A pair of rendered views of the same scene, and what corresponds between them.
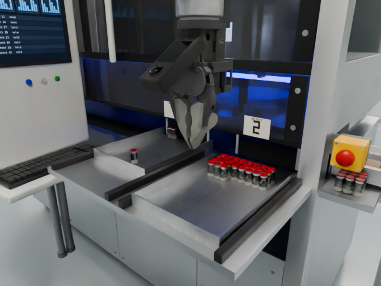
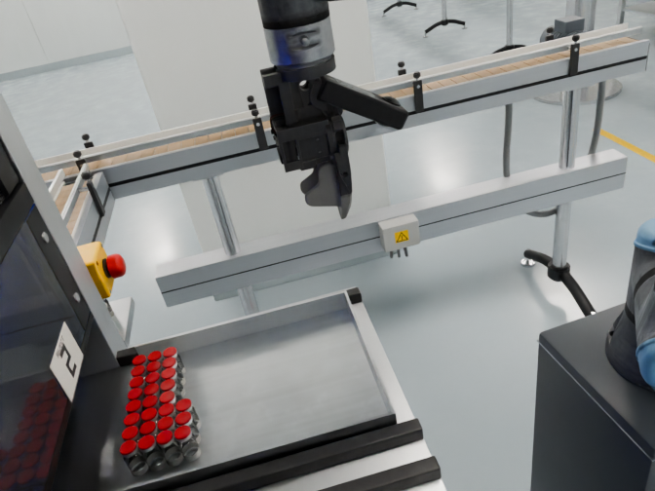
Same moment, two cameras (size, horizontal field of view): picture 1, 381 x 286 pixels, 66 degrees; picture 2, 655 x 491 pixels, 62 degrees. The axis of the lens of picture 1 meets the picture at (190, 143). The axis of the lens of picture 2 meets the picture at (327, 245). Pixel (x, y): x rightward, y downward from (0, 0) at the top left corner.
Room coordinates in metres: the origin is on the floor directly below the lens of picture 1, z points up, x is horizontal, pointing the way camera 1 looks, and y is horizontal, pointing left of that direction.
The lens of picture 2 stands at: (0.97, 0.42, 1.45)
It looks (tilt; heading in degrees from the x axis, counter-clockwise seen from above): 32 degrees down; 224
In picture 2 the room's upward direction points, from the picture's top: 11 degrees counter-clockwise
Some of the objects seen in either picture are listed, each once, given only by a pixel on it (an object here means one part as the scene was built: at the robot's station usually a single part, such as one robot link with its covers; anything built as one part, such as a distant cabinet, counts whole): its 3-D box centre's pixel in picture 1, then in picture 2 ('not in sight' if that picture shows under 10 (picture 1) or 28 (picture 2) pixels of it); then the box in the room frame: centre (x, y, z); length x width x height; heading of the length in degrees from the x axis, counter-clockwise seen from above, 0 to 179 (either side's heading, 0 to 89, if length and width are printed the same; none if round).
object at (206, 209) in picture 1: (215, 190); (251, 384); (0.67, -0.07, 0.90); 0.34 x 0.26 x 0.04; 140
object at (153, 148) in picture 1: (156, 148); not in sight; (0.98, 0.12, 0.90); 0.34 x 0.26 x 0.04; 140
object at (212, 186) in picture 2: not in sight; (240, 274); (0.10, -0.83, 0.46); 0.09 x 0.09 x 0.77; 50
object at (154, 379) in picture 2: (242, 171); (156, 405); (0.77, -0.15, 0.90); 0.18 x 0.02 x 0.05; 50
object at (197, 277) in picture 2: not in sight; (399, 224); (-0.32, -0.48, 0.49); 1.60 x 0.08 x 0.12; 140
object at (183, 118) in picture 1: (192, 120); (327, 195); (0.51, 0.00, 1.13); 0.06 x 0.03 x 0.09; 140
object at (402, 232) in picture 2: not in sight; (399, 233); (-0.26, -0.45, 0.50); 0.12 x 0.05 x 0.09; 140
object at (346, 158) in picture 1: (345, 157); (112, 266); (0.66, -0.38, 0.99); 0.04 x 0.04 x 0.04; 50
